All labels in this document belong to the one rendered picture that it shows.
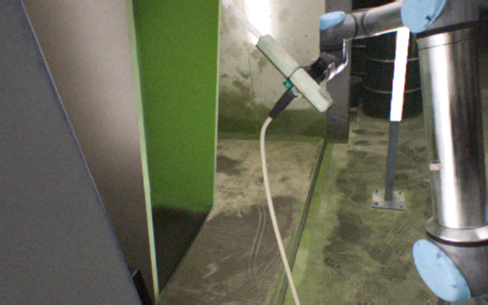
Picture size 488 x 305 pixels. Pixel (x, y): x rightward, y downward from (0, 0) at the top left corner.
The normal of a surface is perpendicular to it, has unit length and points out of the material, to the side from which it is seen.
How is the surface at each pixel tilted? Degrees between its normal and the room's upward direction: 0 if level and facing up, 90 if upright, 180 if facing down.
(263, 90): 90
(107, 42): 90
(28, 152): 90
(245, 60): 90
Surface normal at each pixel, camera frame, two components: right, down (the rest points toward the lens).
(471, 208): -0.10, 0.21
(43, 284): 0.94, 0.05
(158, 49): -0.29, 0.49
